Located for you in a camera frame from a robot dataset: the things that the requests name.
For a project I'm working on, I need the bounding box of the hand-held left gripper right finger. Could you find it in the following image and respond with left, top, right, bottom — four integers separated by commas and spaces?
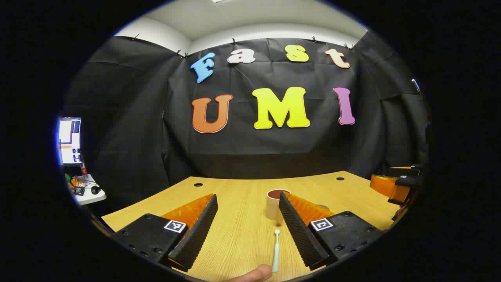
278, 191, 386, 271

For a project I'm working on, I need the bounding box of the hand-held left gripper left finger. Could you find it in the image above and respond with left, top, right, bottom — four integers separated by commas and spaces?
112, 193, 218, 273

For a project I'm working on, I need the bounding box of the pale green toothbrush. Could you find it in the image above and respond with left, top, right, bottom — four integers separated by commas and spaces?
272, 229, 281, 273

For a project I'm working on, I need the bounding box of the beige cup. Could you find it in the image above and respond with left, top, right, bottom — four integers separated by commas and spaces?
266, 189, 292, 221

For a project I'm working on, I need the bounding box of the wooden desktop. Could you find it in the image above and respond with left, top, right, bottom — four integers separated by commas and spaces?
101, 170, 409, 282

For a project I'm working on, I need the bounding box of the black backdrop cloth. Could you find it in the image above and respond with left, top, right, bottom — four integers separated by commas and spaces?
65, 35, 429, 216

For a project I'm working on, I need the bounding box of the white side table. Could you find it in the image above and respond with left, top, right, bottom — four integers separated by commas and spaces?
72, 174, 107, 206

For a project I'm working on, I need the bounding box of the computer monitor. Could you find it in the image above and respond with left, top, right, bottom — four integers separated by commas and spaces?
58, 117, 83, 166

